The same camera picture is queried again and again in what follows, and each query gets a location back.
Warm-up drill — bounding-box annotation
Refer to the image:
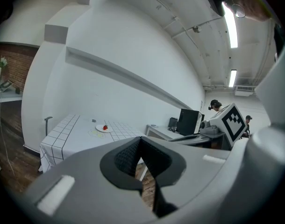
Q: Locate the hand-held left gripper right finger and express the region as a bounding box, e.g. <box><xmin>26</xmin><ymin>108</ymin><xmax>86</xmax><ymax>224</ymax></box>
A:
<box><xmin>139</xmin><ymin>136</ymin><xmax>252</xmax><ymax>224</ymax></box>

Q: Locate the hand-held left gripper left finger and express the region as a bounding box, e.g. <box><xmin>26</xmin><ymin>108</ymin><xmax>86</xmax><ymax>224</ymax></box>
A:
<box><xmin>22</xmin><ymin>136</ymin><xmax>162</xmax><ymax>224</ymax></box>

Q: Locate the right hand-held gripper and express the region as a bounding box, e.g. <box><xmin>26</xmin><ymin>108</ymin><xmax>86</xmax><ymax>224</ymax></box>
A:
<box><xmin>167</xmin><ymin>103</ymin><xmax>249</xmax><ymax>148</ymax></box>

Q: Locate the white round plate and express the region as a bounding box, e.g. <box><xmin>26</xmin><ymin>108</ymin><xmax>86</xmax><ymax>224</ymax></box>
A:
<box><xmin>95</xmin><ymin>124</ymin><xmax>114</xmax><ymax>133</ymax></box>

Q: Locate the black monitor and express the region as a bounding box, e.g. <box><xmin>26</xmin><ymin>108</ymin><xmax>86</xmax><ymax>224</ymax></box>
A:
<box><xmin>176</xmin><ymin>108</ymin><xmax>203</xmax><ymax>136</ymax></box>

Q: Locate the white desk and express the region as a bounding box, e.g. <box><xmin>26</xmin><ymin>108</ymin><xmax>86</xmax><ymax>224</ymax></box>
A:
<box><xmin>145</xmin><ymin>124</ymin><xmax>187</xmax><ymax>141</ymax></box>
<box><xmin>0</xmin><ymin>91</ymin><xmax>24</xmax><ymax>121</ymax></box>

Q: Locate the white checked tablecloth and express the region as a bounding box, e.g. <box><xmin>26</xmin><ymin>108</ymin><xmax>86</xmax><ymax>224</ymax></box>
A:
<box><xmin>39</xmin><ymin>114</ymin><xmax>148</xmax><ymax>174</ymax></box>

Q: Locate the white air vent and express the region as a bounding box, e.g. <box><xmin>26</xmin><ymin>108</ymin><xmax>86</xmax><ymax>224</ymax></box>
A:
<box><xmin>234</xmin><ymin>85</ymin><xmax>255</xmax><ymax>97</ymax></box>

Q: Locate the short ceiling light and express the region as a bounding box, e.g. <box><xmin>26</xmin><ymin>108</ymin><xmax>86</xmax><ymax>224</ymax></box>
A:
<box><xmin>228</xmin><ymin>69</ymin><xmax>238</xmax><ymax>88</ymax></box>

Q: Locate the black metal stand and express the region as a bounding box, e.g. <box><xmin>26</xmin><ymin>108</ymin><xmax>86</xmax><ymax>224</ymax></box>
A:
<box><xmin>44</xmin><ymin>116</ymin><xmax>53</xmax><ymax>137</ymax></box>

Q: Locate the long ceiling light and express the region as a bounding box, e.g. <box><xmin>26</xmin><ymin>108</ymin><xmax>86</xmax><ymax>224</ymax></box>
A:
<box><xmin>221</xmin><ymin>1</ymin><xmax>239</xmax><ymax>49</ymax></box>

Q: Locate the person's head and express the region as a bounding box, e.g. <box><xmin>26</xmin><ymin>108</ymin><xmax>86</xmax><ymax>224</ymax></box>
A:
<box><xmin>226</xmin><ymin>0</ymin><xmax>274</xmax><ymax>22</ymax></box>

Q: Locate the white table frame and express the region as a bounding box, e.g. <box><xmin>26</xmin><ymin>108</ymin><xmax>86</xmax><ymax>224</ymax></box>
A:
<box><xmin>138</xmin><ymin>163</ymin><xmax>150</xmax><ymax>182</ymax></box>

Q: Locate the white floor cable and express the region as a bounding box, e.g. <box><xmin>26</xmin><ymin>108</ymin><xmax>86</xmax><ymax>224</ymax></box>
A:
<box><xmin>0</xmin><ymin>101</ymin><xmax>16</xmax><ymax>176</ymax></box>

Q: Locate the picture frame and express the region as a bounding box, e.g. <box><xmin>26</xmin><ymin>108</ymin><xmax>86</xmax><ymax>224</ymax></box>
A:
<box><xmin>0</xmin><ymin>80</ymin><xmax>14</xmax><ymax>93</ymax></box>

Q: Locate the black head camera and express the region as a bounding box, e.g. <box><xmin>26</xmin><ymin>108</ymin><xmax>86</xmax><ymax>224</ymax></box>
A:
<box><xmin>204</xmin><ymin>0</ymin><xmax>227</xmax><ymax>17</ymax></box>

